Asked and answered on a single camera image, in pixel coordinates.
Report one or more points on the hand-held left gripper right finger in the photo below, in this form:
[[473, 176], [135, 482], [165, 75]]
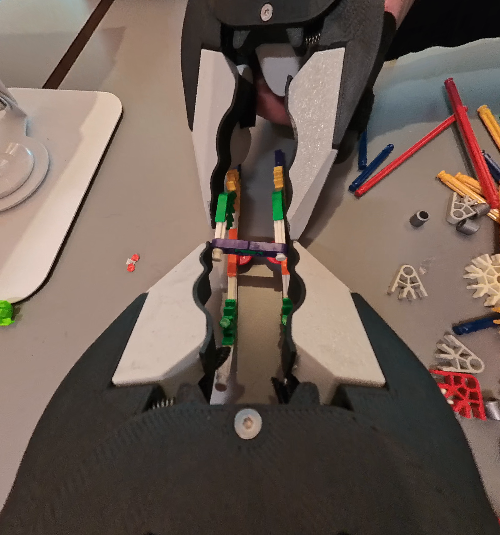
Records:
[[333, 334]]

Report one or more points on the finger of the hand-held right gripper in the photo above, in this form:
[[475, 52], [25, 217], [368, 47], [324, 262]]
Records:
[[208, 104], [317, 104]]

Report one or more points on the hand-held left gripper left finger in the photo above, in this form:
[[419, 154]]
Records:
[[158, 334]]

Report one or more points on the toy rail assembly with spool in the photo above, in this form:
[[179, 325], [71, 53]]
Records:
[[223, 207]]

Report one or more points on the person's right forearm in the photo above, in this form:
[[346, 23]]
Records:
[[455, 25]]

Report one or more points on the person's right hand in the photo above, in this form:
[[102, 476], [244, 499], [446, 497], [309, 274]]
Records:
[[273, 106]]

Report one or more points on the dark blue toy rod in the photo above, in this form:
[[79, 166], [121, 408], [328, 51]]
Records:
[[362, 150], [371, 167], [494, 167], [473, 326]]

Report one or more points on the small red white scrap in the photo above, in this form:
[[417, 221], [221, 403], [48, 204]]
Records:
[[133, 262]]

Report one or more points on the grey toy connector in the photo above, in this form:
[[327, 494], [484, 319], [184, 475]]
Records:
[[459, 211], [409, 278], [463, 359]]

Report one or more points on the red toy rod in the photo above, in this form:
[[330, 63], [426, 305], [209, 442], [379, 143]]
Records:
[[409, 156], [471, 142]]

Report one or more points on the small clear plastic scrap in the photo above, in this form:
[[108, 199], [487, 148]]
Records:
[[426, 266]]

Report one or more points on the red corner toy connector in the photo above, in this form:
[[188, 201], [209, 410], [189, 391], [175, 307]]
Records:
[[463, 393]]

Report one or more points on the white snowflake toy connector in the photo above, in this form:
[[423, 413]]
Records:
[[486, 276]]

